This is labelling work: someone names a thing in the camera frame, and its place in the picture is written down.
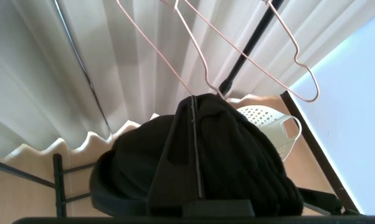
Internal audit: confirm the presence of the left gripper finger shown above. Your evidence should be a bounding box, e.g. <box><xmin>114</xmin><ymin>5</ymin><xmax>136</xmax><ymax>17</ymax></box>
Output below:
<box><xmin>146</xmin><ymin>95</ymin><xmax>204</xmax><ymax>218</ymax></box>

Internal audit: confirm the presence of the beige curtain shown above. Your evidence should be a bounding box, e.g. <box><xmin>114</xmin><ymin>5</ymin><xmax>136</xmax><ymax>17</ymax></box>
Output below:
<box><xmin>0</xmin><ymin>0</ymin><xmax>375</xmax><ymax>158</ymax></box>

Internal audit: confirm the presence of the black garment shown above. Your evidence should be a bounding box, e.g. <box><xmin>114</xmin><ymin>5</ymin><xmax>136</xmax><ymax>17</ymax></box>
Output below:
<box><xmin>89</xmin><ymin>93</ymin><xmax>344</xmax><ymax>218</ymax></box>

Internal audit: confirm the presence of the white laundry basket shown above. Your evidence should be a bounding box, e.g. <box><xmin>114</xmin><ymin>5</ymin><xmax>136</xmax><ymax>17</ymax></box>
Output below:
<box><xmin>237</xmin><ymin>105</ymin><xmax>303</xmax><ymax>162</ymax></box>

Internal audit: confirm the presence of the black clothes rack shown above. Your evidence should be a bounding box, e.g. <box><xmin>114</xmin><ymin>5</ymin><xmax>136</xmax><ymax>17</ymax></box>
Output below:
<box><xmin>0</xmin><ymin>0</ymin><xmax>285</xmax><ymax>218</ymax></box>

